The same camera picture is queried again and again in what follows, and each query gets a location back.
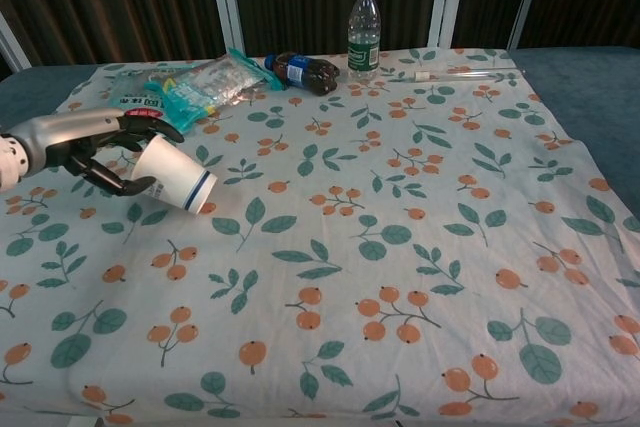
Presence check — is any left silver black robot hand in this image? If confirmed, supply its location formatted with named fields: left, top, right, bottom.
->
left=5, top=107, right=186, bottom=198

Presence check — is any white paper cup blue band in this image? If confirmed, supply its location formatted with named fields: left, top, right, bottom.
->
left=130, top=133, right=219, bottom=216

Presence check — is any teal snack bag red circle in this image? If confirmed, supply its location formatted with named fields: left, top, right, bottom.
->
left=102, top=64, right=194, bottom=121

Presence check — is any clear teal candy bag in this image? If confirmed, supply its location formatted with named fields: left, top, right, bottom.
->
left=143, top=47, right=289, bottom=134

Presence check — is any small dark cola bottle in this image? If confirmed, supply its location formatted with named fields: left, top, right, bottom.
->
left=263, top=51, right=342, bottom=97

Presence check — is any fruit print white tablecloth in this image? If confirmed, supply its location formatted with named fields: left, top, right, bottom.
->
left=0, top=47, right=640, bottom=427

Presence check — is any clear water bottle green label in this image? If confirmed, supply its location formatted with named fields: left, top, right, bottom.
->
left=347, top=0, right=382, bottom=82

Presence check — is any clear glass test tube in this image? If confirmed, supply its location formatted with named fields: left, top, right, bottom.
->
left=412, top=68, right=517, bottom=82

